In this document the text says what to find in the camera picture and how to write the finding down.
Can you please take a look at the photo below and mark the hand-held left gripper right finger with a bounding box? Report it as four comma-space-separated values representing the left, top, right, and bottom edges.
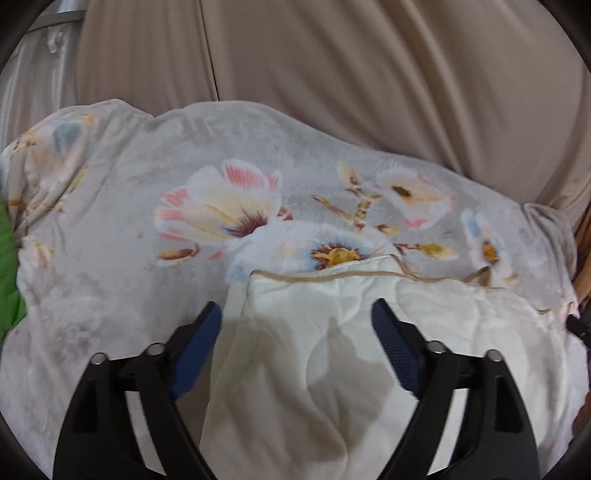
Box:
370, 298, 542, 480

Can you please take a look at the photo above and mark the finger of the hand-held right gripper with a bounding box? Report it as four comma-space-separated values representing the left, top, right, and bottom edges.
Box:
566, 314, 591, 352

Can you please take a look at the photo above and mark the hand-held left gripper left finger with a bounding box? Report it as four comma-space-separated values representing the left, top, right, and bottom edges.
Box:
53, 301, 223, 480

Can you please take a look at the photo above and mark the cream quilted jacket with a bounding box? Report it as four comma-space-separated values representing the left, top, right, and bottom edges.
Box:
201, 254, 587, 480

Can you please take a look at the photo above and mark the person's right forearm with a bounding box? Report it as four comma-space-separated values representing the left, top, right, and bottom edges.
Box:
571, 391, 591, 438

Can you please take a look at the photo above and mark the orange hanging garment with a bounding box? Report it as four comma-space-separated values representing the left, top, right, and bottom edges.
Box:
574, 222, 591, 301

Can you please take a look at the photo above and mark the floral fleece blanket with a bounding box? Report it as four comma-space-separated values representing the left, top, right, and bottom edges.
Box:
0, 99, 583, 476

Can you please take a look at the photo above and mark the green pillow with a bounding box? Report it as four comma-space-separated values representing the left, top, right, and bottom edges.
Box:
0, 198, 27, 343

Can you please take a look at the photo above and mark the beige curtain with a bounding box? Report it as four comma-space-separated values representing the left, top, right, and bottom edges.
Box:
76, 0, 591, 224

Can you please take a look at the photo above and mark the silvery satin curtain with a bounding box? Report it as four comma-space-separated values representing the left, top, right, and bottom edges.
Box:
0, 9, 85, 149

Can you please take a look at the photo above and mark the metal rail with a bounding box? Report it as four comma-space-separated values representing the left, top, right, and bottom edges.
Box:
28, 10, 85, 34

